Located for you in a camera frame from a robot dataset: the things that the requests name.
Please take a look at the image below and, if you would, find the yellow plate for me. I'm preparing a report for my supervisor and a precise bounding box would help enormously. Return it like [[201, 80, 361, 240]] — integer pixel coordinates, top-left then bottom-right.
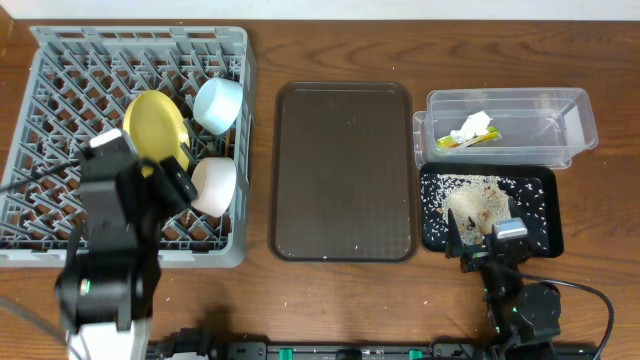
[[123, 90, 190, 170]]

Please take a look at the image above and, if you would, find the pink white bowl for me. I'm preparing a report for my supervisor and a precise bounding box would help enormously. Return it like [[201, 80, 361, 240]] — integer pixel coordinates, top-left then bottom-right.
[[191, 157, 237, 217]]

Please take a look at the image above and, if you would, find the white paper napkin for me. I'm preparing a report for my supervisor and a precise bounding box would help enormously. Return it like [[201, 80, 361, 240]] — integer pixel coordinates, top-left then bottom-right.
[[450, 111, 492, 141]]

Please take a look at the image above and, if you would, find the light blue bowl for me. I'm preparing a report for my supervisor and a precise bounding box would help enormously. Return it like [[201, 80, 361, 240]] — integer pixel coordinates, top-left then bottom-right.
[[193, 77, 243, 135]]

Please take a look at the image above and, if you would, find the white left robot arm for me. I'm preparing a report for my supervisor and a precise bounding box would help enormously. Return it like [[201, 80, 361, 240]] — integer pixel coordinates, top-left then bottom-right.
[[55, 129, 197, 359]]

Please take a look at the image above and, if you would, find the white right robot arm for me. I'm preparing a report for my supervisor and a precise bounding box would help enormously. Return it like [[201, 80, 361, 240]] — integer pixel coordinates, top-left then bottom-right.
[[445, 199, 561, 359]]

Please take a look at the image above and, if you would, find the clear plastic waste bin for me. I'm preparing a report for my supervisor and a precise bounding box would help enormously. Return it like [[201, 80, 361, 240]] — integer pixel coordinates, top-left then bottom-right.
[[412, 88, 599, 169]]

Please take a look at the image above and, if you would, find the grey dishwasher rack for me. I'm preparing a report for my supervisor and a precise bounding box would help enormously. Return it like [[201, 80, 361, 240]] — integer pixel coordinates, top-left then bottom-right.
[[1, 26, 257, 268]]

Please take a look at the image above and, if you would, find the black tray with rice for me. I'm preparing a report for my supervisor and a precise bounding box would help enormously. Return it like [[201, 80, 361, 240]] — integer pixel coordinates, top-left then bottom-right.
[[420, 163, 564, 258]]

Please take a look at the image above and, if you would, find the green yellow wrapper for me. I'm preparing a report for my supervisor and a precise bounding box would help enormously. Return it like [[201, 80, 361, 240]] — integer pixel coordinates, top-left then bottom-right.
[[436, 126, 502, 148]]

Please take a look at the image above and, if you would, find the dark brown serving tray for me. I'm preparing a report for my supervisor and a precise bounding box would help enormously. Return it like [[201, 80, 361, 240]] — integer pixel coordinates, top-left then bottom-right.
[[268, 82, 419, 263]]

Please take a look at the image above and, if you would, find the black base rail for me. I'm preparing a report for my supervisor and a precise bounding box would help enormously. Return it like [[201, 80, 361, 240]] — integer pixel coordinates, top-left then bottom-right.
[[144, 327, 599, 360]]

